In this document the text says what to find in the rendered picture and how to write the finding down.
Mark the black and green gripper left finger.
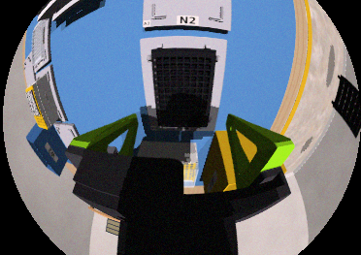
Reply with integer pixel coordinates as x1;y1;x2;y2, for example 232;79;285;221
70;113;139;156

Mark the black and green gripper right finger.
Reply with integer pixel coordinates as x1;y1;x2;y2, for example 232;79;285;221
226;113;295;189

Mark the blue bench mat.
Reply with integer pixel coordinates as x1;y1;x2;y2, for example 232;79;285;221
36;0;296;186

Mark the blue bin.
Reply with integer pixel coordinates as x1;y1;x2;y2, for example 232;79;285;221
26;122;68;176

